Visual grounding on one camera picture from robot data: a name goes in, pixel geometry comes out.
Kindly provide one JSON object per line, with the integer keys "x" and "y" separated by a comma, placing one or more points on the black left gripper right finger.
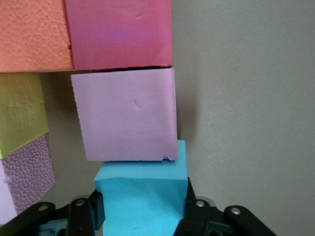
{"x": 216, "y": 223}

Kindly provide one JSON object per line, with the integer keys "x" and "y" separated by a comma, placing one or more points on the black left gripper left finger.
{"x": 61, "y": 221}

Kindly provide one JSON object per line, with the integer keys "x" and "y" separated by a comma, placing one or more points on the pink foam cube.
{"x": 27, "y": 177}
{"x": 125, "y": 115}

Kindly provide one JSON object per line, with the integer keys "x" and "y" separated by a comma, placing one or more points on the light blue foam cube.
{"x": 145, "y": 196}

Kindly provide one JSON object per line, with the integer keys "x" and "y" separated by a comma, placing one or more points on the yellow foam cube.
{"x": 19, "y": 110}

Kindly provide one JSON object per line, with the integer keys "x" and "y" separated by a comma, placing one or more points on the orange foam cube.
{"x": 32, "y": 34}

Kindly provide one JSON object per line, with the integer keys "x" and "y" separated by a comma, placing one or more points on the red foam cube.
{"x": 118, "y": 34}

